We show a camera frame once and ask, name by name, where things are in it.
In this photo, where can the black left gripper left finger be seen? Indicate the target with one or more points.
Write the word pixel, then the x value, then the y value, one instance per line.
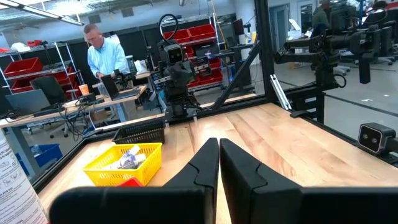
pixel 140 205

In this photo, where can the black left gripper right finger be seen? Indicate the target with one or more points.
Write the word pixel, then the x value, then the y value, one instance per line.
pixel 311 208

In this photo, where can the white toothpaste tube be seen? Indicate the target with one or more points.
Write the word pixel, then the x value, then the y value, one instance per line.
pixel 129 158
pixel 141 158

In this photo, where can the black neighbouring robot arm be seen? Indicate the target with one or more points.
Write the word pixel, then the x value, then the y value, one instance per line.
pixel 342 40

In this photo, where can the yellow plastic basket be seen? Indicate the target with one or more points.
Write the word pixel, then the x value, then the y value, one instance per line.
pixel 105 175

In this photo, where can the metal shelf with red bins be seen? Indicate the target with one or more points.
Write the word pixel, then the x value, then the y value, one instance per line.
pixel 202 31
pixel 21 67

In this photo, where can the black plastic basket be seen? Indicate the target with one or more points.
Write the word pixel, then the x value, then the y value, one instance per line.
pixel 140 135

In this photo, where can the black laptop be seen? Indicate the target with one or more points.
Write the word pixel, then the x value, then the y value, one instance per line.
pixel 109 87

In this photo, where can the person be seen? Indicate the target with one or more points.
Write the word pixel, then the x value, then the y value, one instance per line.
pixel 105 57
pixel 320 15

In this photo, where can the wooden top office desk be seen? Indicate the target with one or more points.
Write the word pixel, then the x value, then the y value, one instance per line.
pixel 93 105

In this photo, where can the orange cup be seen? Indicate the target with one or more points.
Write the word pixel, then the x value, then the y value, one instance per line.
pixel 84 90

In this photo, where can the blue plastic bin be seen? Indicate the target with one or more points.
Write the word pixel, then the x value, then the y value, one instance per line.
pixel 46 154

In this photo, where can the white wipes canister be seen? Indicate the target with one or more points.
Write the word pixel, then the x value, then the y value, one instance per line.
pixel 15 186

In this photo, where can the black office chair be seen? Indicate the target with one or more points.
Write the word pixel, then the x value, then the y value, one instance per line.
pixel 49 88

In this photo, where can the grey laptop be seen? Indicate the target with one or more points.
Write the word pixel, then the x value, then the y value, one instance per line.
pixel 28 101

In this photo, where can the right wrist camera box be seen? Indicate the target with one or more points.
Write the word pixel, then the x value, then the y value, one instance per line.
pixel 174 54

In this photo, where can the black aluminium table frame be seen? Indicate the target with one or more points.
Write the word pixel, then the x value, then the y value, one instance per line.
pixel 267 62

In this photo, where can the grey table-level camera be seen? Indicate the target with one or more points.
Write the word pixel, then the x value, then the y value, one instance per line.
pixel 373 138

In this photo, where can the silver metal bracket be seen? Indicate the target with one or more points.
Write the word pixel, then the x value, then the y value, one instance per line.
pixel 280 91

